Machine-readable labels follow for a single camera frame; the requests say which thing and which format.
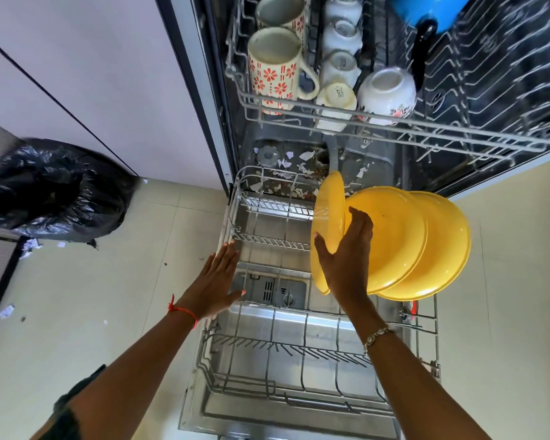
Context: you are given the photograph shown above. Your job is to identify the person's left hand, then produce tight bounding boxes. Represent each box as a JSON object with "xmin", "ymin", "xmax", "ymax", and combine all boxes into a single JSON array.
[{"xmin": 174, "ymin": 240, "xmax": 247, "ymax": 322}]

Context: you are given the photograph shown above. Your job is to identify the person's right hand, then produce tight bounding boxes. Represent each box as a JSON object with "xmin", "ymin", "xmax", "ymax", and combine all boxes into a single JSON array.
[{"xmin": 314, "ymin": 207, "xmax": 375, "ymax": 313}]

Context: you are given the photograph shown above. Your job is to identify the yellow plastic plate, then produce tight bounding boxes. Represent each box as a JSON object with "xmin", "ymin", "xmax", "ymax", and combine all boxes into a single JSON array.
[
  {"xmin": 377, "ymin": 191, "xmax": 472, "ymax": 302},
  {"xmin": 345, "ymin": 186, "xmax": 428, "ymax": 296},
  {"xmin": 310, "ymin": 171, "xmax": 347, "ymax": 296}
]

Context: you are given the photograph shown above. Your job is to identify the person's left forearm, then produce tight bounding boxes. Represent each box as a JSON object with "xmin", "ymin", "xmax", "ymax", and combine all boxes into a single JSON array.
[{"xmin": 30, "ymin": 303, "xmax": 200, "ymax": 440}]

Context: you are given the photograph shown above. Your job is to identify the person's right forearm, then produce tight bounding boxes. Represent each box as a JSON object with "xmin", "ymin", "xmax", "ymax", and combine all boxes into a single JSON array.
[{"xmin": 337, "ymin": 295, "xmax": 493, "ymax": 440}]

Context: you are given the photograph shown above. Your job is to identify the cream ceramic cup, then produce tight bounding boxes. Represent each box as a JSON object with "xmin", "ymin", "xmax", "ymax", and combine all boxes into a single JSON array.
[{"xmin": 315, "ymin": 82, "xmax": 358, "ymax": 134}]

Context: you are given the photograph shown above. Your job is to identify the white floral ceramic bowl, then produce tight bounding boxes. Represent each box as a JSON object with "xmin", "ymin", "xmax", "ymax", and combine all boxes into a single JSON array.
[{"xmin": 356, "ymin": 67, "xmax": 417, "ymax": 127}]

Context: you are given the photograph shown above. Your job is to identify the white ceramic cup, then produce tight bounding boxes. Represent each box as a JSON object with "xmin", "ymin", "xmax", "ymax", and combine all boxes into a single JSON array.
[
  {"xmin": 324, "ymin": 0, "xmax": 364, "ymax": 26},
  {"xmin": 319, "ymin": 50, "xmax": 362, "ymax": 90},
  {"xmin": 321, "ymin": 19, "xmax": 364, "ymax": 60}
]

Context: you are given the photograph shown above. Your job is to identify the person's dark garment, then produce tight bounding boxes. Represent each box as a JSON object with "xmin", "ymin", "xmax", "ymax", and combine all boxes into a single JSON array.
[{"xmin": 50, "ymin": 364, "xmax": 107, "ymax": 440}]

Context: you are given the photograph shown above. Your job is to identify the cream mug with red flowers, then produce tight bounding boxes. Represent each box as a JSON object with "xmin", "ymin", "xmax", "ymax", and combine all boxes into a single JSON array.
[
  {"xmin": 255, "ymin": 0, "xmax": 310, "ymax": 44},
  {"xmin": 247, "ymin": 27, "xmax": 321, "ymax": 116}
]

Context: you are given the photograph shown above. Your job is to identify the steel dishwasher body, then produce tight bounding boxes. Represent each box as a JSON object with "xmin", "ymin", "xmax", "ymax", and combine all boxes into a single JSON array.
[{"xmin": 155, "ymin": 0, "xmax": 550, "ymax": 200}]

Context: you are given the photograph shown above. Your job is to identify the black plastic garbage bag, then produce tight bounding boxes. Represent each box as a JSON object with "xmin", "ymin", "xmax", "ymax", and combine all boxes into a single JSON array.
[{"xmin": 0, "ymin": 137, "xmax": 138, "ymax": 245}]

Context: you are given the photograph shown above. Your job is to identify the crumpled white paper scrap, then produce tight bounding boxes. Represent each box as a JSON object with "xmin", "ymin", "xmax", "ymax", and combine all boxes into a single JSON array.
[{"xmin": 20, "ymin": 238, "xmax": 43, "ymax": 260}]

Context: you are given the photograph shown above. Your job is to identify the white kitchen cabinet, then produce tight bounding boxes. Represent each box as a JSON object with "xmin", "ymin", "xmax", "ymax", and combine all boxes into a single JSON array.
[{"xmin": 0, "ymin": 0, "xmax": 226, "ymax": 191}]

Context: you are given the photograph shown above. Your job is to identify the grey wire lower dishwasher rack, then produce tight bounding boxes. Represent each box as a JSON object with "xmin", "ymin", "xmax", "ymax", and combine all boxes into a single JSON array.
[{"xmin": 200, "ymin": 166, "xmax": 442, "ymax": 416}]

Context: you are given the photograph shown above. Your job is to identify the grey wire dishwasher rack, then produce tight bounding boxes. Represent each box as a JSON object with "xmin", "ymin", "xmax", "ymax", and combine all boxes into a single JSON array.
[
  {"xmin": 200, "ymin": 166, "xmax": 442, "ymax": 416},
  {"xmin": 225, "ymin": 0, "xmax": 550, "ymax": 168}
]

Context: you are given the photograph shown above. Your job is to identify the red thread bracelet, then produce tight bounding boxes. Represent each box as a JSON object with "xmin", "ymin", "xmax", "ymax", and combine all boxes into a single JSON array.
[{"xmin": 167, "ymin": 295, "xmax": 199, "ymax": 330}]

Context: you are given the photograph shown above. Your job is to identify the silver chain bracelet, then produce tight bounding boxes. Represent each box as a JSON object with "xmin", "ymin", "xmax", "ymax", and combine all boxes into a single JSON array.
[{"xmin": 363, "ymin": 324, "xmax": 395, "ymax": 356}]

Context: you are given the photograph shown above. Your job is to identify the grey wire upper dishwasher rack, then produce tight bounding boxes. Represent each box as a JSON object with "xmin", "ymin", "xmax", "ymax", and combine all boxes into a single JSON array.
[{"xmin": 225, "ymin": 0, "xmax": 550, "ymax": 168}]

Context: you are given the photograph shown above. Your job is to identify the blue pan with black handle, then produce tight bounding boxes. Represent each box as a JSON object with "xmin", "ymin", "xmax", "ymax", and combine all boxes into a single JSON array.
[{"xmin": 389, "ymin": 0, "xmax": 474, "ymax": 92}]

